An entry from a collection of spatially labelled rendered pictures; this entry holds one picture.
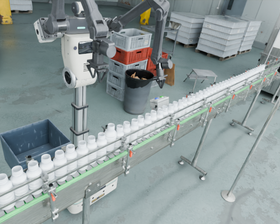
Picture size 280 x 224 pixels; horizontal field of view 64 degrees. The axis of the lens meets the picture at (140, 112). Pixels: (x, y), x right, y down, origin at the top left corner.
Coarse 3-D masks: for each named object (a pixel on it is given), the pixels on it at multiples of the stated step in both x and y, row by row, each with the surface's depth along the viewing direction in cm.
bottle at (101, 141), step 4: (100, 132) 117; (100, 136) 114; (104, 136) 116; (96, 140) 117; (100, 140) 115; (104, 140) 117; (100, 144) 116; (104, 144) 117; (104, 148) 118; (100, 152) 118; (104, 152) 120; (96, 156) 121; (104, 156) 122; (100, 160) 122
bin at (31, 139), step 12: (48, 120) 156; (12, 132) 142; (24, 132) 148; (36, 132) 155; (48, 132) 162; (60, 132) 146; (12, 144) 146; (24, 144) 152; (36, 144) 159; (48, 144) 165; (60, 144) 152; (12, 156) 127; (24, 156) 152; (36, 156) 125; (24, 168) 123
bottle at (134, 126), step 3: (132, 120) 133; (135, 120) 134; (132, 123) 131; (135, 123) 131; (132, 126) 132; (135, 126) 132; (138, 126) 134; (132, 129) 131; (135, 129) 132; (132, 135) 134; (135, 135) 134; (129, 138) 135; (132, 138) 135; (135, 138) 136; (129, 141) 136; (135, 141) 137
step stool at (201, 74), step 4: (196, 72) 452; (200, 72) 456; (204, 72) 459; (208, 72) 463; (212, 72) 467; (188, 76) 485; (192, 76) 487; (196, 76) 450; (200, 76) 495; (204, 76) 498; (216, 76) 455; (184, 80) 507; (192, 92) 462
